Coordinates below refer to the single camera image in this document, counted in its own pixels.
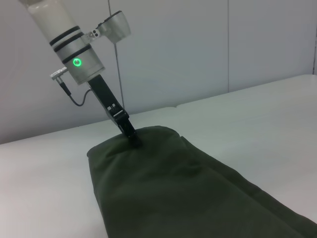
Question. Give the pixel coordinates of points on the dark green shirt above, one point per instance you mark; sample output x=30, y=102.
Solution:
x=198, y=193

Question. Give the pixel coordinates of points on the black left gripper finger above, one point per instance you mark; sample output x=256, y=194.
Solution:
x=128, y=131

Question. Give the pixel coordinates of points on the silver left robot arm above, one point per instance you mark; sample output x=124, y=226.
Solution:
x=71, y=42

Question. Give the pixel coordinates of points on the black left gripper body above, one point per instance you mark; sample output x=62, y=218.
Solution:
x=106, y=99

